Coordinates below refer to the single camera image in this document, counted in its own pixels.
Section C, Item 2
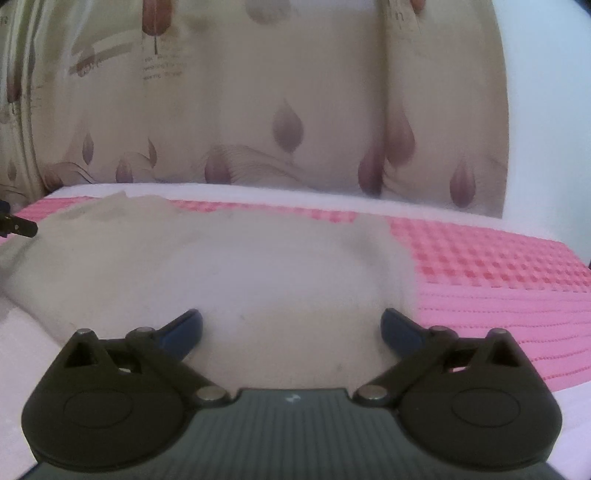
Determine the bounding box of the beige knitted small garment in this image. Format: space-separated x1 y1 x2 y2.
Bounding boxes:
1 194 417 392

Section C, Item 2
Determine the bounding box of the pink checkered bed sheet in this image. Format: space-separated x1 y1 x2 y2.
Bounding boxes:
0 183 591 480

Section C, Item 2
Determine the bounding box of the beige leaf-patterned curtain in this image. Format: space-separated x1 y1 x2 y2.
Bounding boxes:
1 1 509 217

